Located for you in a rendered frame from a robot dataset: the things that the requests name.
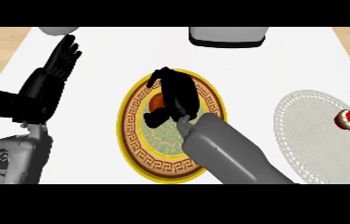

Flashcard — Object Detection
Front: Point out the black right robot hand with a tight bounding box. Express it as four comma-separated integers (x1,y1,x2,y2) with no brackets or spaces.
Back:
141,66,202,129

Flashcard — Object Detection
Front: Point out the grey appliance with black base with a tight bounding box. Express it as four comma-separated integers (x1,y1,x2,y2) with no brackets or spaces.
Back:
187,26,267,49

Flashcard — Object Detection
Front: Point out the pale round placemat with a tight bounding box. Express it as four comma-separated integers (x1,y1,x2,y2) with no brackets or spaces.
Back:
271,89,350,185

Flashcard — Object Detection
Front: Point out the yellow rimmed patterned plate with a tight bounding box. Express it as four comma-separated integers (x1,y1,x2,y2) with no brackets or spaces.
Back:
116,68,228,184

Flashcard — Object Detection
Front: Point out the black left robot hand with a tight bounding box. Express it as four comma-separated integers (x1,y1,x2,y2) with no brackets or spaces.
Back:
0,34,82,126

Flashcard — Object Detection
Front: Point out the pale grey rounded object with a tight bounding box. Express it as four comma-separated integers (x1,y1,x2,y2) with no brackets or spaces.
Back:
36,26,81,37

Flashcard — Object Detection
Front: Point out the red tomato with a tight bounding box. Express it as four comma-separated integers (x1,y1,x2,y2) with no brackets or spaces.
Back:
147,93,168,111

